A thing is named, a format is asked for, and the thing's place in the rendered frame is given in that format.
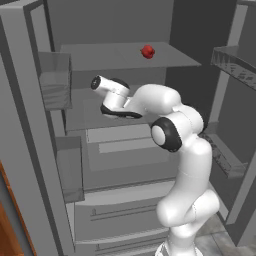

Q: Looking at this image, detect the pale fridge crisper drawer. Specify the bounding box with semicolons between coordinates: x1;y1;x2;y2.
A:
85;123;173;173

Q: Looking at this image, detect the clear door bin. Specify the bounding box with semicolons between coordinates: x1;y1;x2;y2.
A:
210;45;256;92
54;135;86;204
37;51;73;112
201;130;250;180

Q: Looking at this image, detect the brown wooden cupboard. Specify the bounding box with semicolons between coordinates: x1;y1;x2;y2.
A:
0;160;38;256

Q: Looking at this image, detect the grey freezer drawer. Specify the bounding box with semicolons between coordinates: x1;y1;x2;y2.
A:
74;227;172;256
72;180;176;243

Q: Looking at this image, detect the grey fridge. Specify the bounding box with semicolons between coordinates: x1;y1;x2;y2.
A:
43;0;239;256

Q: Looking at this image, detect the small red fruit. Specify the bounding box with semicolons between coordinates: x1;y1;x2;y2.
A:
140;44;156;60

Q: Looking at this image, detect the grey fridge door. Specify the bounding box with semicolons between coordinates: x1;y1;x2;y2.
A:
0;0;86;256
208;0;256;248

